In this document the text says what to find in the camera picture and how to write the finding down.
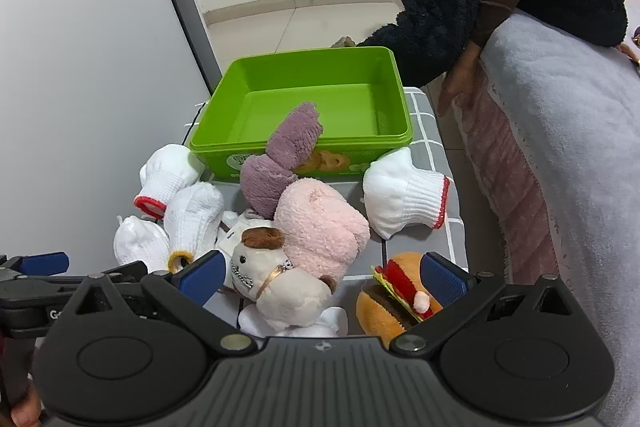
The white sock red cuff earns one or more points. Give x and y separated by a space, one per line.
167 172

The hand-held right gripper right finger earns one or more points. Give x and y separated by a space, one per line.
442 279

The pink fuzzy plush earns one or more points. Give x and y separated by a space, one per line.
320 222

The burger plush toy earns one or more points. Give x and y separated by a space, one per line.
380 313

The pink bed skirt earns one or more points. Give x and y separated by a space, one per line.
505 187

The plain white glove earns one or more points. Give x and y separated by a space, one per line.
137 242

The grey slipper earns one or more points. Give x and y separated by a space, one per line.
344 42

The green plastic box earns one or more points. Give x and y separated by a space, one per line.
310 107

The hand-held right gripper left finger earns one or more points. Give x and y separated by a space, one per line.
202 278

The grey bed blanket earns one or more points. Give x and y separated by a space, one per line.
575 157

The white glove red cuff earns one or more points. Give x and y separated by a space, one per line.
400 192

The grey checked cloth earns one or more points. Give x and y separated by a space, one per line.
430 132

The white dog plush toy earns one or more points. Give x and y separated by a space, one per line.
290 292

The purple fuzzy sock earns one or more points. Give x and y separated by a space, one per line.
265 182

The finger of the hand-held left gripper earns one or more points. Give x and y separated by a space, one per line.
50 284
45 262

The white sock yellow cuff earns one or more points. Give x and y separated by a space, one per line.
192 212

